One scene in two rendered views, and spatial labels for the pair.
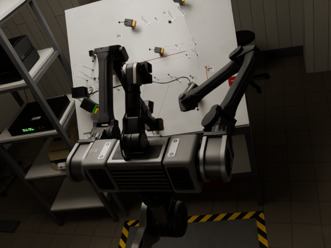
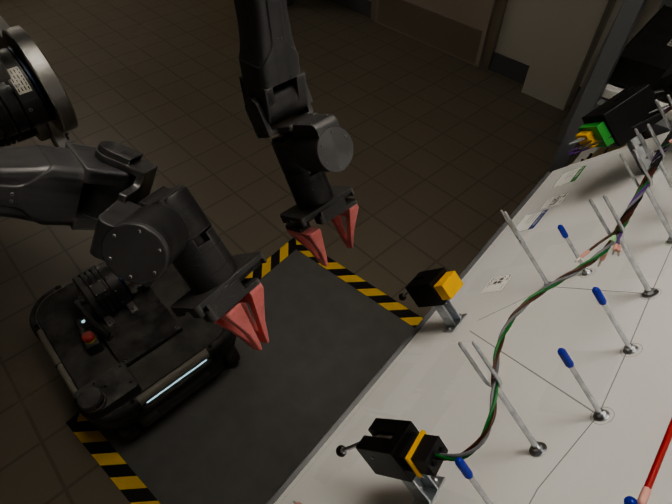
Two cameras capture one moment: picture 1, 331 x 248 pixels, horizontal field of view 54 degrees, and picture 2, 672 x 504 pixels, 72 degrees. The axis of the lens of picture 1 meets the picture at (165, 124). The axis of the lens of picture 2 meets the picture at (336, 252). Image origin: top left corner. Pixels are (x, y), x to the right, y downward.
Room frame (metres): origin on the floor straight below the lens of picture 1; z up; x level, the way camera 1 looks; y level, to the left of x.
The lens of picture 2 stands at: (1.73, -0.40, 1.60)
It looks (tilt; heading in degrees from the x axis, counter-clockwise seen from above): 49 degrees down; 111
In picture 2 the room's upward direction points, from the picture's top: straight up
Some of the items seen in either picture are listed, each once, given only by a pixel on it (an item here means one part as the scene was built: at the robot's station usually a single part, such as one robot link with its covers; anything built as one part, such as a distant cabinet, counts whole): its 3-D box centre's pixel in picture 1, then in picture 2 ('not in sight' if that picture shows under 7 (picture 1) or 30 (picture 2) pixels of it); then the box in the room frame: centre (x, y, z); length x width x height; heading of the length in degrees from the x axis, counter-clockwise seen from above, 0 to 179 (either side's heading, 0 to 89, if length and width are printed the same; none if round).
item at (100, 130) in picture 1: (103, 136); not in sight; (1.13, 0.26, 1.43); 0.10 x 0.05 x 0.09; 154
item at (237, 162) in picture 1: (208, 156); not in sight; (1.66, -0.20, 0.60); 0.55 x 0.03 x 0.39; 71
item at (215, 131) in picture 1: (219, 139); not in sight; (0.84, -0.16, 1.45); 0.09 x 0.08 x 0.12; 64
